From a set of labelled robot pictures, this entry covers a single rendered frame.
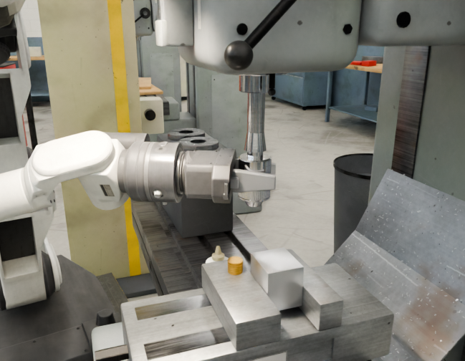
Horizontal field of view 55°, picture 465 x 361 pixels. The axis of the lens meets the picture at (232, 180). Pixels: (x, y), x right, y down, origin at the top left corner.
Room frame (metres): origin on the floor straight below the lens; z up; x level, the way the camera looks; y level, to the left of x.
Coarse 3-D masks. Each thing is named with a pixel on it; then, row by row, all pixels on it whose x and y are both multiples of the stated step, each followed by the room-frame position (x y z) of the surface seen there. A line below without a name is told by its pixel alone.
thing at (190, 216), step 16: (192, 128) 1.09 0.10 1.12; (192, 144) 0.94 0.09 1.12; (208, 144) 0.94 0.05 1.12; (176, 208) 0.92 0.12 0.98; (192, 208) 0.89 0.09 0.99; (208, 208) 0.91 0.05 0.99; (224, 208) 0.92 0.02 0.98; (176, 224) 0.93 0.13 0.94; (192, 224) 0.89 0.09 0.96; (208, 224) 0.91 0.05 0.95; (224, 224) 0.92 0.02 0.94
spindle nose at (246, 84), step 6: (240, 78) 0.61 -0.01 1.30; (246, 78) 0.60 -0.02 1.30; (252, 78) 0.59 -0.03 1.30; (258, 78) 0.59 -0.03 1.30; (264, 78) 0.59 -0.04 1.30; (240, 84) 0.61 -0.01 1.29; (246, 84) 0.60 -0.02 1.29; (252, 84) 0.59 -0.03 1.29; (258, 84) 0.59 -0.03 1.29; (264, 84) 0.60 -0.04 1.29; (240, 90) 0.61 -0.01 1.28; (246, 90) 0.60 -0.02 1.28; (252, 90) 0.59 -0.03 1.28; (258, 90) 0.59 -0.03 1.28; (264, 90) 0.60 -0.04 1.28
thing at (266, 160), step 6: (240, 156) 0.62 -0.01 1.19; (246, 156) 0.62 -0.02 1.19; (264, 156) 0.62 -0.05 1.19; (270, 156) 0.62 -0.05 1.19; (240, 162) 0.61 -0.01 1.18; (246, 162) 0.60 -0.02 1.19; (252, 162) 0.59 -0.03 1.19; (258, 162) 0.59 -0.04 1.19; (264, 162) 0.60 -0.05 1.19; (270, 162) 0.61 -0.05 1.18
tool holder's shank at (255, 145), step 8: (248, 96) 0.61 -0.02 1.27; (256, 96) 0.60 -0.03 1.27; (264, 96) 0.61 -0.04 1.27; (248, 104) 0.61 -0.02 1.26; (256, 104) 0.60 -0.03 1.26; (264, 104) 0.61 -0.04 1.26; (248, 112) 0.61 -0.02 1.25; (256, 112) 0.60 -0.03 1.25; (264, 112) 0.61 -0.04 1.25; (248, 120) 0.61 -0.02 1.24; (256, 120) 0.60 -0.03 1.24; (248, 128) 0.61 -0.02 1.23; (256, 128) 0.60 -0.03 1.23; (248, 136) 0.61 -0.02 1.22; (256, 136) 0.60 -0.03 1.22; (264, 136) 0.61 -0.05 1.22; (248, 144) 0.61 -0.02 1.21; (256, 144) 0.60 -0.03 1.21; (264, 144) 0.61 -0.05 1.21; (248, 152) 0.61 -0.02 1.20; (256, 152) 0.60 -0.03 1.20
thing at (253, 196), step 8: (240, 168) 0.61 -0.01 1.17; (248, 168) 0.60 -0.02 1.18; (256, 168) 0.59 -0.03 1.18; (264, 168) 0.60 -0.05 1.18; (248, 192) 0.60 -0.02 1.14; (256, 192) 0.59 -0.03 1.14; (264, 192) 0.60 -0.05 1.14; (248, 200) 0.59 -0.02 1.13; (256, 200) 0.59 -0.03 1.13; (264, 200) 0.60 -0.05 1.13
